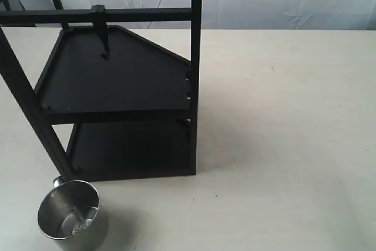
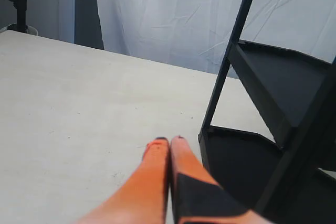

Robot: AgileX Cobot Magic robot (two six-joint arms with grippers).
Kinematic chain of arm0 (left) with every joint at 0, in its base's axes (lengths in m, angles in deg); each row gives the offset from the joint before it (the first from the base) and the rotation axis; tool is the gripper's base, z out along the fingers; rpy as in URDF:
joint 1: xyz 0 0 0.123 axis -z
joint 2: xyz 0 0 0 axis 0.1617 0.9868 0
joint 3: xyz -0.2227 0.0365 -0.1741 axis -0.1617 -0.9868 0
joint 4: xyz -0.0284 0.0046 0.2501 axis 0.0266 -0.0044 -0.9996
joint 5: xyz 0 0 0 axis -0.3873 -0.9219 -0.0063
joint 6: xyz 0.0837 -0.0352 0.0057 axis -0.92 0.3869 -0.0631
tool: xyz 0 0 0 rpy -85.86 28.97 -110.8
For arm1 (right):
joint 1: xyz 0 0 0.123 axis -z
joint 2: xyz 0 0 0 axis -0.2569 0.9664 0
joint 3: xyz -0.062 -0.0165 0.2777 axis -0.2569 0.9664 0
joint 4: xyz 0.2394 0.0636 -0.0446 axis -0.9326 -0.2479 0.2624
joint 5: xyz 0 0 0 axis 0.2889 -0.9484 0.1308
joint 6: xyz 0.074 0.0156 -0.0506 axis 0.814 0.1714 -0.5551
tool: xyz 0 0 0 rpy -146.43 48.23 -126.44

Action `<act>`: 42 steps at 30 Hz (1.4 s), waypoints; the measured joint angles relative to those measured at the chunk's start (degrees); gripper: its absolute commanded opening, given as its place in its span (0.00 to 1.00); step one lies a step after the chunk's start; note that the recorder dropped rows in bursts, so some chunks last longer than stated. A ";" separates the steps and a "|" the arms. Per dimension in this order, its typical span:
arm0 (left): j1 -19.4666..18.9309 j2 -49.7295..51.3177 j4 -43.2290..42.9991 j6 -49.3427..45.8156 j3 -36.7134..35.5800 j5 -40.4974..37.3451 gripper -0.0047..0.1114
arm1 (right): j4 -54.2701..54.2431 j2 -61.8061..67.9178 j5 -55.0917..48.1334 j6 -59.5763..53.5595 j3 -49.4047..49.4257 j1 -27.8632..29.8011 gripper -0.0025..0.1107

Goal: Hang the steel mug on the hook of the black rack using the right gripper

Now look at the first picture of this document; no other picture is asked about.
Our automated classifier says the black plastic tray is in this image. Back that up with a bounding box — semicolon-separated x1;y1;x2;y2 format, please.
35;26;189;113
66;120;193;181

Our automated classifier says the black metal rack frame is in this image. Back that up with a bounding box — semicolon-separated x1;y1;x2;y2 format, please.
1;0;202;181

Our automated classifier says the black plastic peg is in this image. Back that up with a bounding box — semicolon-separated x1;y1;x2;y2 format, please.
90;5;110;61

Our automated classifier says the stainless steel mug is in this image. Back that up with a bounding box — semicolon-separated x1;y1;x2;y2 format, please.
37;176;109;250

